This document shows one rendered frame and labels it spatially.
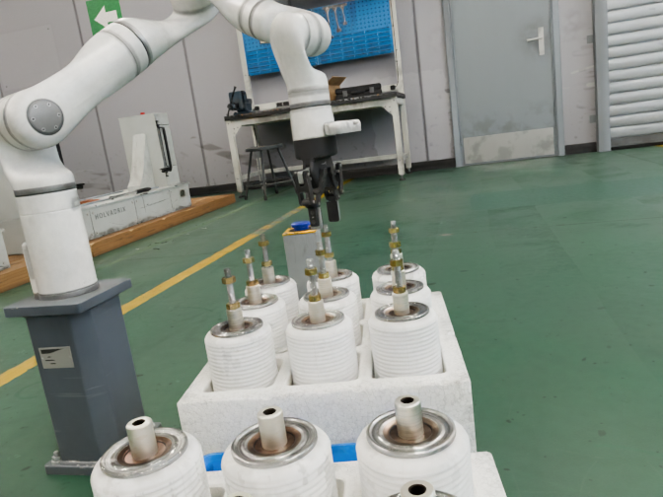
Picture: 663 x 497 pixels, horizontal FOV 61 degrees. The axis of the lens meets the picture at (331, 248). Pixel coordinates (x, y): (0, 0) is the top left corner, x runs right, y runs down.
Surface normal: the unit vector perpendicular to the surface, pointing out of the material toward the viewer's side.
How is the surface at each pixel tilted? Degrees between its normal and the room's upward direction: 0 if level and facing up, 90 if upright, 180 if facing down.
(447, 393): 90
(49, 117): 93
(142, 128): 90
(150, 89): 90
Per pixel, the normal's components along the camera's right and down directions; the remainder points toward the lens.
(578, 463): -0.13, -0.97
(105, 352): 0.96, -0.07
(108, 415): 0.52, 0.11
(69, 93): 0.77, -0.04
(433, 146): -0.23, 0.23
